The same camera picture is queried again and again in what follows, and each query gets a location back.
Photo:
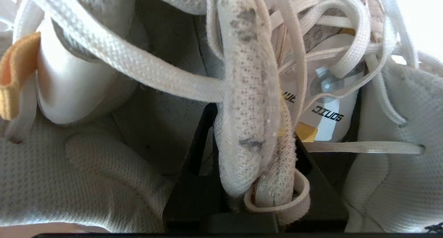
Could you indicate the white lace-up sneaker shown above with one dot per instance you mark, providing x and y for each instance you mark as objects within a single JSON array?
[
  {"x": 86, "y": 182},
  {"x": 398, "y": 182}
]

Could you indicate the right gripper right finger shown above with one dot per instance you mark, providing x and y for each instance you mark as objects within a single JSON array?
[{"x": 325, "y": 210}]

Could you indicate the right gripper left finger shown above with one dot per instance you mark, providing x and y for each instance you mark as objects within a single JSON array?
[{"x": 193, "y": 203}]

